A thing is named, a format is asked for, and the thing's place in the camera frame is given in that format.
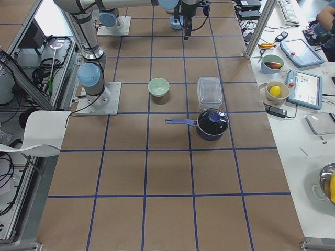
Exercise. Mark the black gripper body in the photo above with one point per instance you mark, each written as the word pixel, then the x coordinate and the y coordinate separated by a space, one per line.
pixel 187 10

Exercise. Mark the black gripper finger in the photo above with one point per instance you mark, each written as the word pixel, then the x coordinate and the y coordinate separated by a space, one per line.
pixel 187 27
pixel 176 16

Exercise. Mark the light green bowl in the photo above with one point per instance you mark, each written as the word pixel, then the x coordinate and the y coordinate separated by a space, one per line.
pixel 158 87

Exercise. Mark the light blue bowl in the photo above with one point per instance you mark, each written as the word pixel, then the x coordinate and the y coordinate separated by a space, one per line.
pixel 173 25

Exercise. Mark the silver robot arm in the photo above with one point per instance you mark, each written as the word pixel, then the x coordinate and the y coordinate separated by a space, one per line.
pixel 110 19
pixel 91 73

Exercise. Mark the blue bowl with fruit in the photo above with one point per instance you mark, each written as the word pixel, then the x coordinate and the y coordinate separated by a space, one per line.
pixel 271 64

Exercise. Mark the beige bowl with lemon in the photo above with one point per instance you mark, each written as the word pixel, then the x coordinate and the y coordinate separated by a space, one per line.
pixel 274 93

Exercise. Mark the steel bowl with banana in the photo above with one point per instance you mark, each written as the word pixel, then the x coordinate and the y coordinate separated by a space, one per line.
pixel 324 189

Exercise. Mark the clear plastic lidded container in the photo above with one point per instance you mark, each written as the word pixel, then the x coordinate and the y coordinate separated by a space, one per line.
pixel 209 92

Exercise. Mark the black scissors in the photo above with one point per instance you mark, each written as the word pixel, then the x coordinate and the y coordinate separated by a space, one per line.
pixel 262 52

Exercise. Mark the white keyboard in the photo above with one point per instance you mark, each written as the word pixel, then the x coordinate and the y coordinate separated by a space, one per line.
pixel 288 13

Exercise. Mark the dark blue saucepan with lid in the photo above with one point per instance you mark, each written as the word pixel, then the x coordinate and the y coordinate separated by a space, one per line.
pixel 210 124

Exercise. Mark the teach pendant tablet far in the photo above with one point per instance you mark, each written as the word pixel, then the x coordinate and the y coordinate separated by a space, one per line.
pixel 300 53

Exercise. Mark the teach pendant tablet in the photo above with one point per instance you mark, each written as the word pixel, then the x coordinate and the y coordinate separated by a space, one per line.
pixel 305 89
pixel 300 53

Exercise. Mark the black power adapter brick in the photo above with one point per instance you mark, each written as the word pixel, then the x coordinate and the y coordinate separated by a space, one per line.
pixel 278 112

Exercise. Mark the teach pendant tablet near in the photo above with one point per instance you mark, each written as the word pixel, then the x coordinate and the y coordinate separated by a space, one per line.
pixel 305 89

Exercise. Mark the white chair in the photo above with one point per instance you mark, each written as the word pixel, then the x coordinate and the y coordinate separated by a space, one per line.
pixel 43 135

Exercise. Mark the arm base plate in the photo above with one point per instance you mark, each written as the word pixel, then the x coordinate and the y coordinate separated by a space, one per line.
pixel 123 30
pixel 107 103

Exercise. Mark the orange handled tool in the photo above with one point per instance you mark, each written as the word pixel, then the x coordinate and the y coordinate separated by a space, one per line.
pixel 267 45

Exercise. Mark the aluminium frame post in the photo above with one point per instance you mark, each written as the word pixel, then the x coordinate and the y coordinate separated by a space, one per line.
pixel 264 17

